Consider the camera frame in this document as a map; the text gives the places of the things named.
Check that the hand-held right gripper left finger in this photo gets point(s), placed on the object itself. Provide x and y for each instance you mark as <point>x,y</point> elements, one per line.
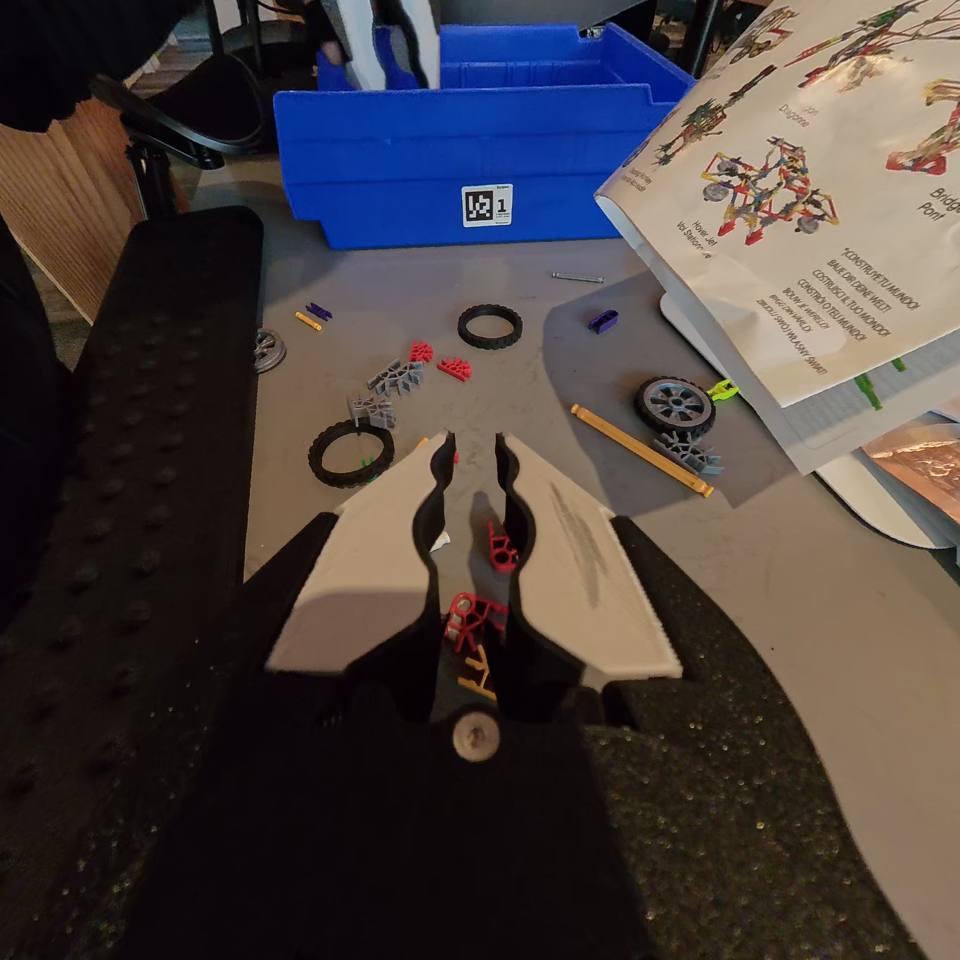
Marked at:
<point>360,585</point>

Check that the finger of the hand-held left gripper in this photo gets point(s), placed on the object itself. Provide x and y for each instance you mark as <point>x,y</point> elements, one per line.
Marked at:
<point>425,41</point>
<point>364,41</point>

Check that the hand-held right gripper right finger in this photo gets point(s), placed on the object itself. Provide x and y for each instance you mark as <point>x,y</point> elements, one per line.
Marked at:
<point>592,585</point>

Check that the blue plastic bin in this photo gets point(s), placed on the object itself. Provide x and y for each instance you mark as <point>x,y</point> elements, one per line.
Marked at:
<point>450,142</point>

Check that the person's left forearm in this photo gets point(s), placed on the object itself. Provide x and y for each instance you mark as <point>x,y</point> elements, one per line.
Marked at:
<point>75,45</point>

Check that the person's left hand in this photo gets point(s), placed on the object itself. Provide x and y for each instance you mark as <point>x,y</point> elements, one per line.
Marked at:
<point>328,51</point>

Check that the short white toy rod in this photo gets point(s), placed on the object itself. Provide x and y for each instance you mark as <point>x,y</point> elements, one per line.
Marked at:
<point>441,540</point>

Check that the small green toy piece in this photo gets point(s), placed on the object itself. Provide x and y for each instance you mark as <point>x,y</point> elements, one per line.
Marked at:
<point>367,463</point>

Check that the black toy tyre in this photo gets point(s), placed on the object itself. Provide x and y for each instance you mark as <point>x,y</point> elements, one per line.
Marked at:
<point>465,328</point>
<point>319,454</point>

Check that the long yellow toy rod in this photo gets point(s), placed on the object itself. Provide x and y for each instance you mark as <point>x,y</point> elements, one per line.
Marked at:
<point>641,450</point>

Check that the grey snowflake connector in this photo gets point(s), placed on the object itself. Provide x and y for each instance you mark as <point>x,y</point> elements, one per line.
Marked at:
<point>371,411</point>
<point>396,377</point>
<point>690,454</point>

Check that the grey toy wheel with tyre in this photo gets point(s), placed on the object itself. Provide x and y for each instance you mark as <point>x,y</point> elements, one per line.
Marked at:
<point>646,409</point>

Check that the lime green toy piece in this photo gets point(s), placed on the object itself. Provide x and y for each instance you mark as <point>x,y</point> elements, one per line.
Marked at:
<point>724,390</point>

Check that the grey spoked toy wheel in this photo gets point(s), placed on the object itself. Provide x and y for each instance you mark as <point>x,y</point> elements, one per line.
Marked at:
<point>268,351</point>

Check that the purple clip connector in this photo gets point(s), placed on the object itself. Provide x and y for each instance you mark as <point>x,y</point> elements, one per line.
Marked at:
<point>604,321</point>
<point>319,309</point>

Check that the white document stand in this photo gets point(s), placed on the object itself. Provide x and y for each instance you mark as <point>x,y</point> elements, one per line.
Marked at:
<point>686,322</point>

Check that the thin grey toy rod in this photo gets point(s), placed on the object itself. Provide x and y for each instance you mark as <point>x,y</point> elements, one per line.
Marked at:
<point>577,277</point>

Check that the wooden side panel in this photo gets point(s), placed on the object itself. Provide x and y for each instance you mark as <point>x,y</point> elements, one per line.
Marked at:
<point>67,202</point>

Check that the shiny plastic bag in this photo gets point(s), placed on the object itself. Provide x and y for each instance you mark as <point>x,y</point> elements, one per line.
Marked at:
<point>915,465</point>

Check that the toy model instruction sheet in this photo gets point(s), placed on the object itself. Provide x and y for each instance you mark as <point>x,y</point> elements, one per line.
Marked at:
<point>825,225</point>

